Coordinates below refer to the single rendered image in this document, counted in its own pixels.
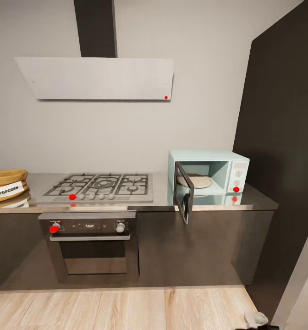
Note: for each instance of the burner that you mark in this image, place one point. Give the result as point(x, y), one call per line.
point(99, 187)

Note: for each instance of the popcorn bag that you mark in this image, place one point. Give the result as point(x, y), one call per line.
point(12, 183)

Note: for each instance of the range hood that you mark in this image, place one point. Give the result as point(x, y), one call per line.
point(99, 73)

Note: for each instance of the fridge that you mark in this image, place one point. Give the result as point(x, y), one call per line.
point(272, 131)

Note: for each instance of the microwave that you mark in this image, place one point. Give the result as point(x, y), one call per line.
point(204, 171)

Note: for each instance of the oven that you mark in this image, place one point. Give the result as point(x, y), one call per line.
point(88, 247)

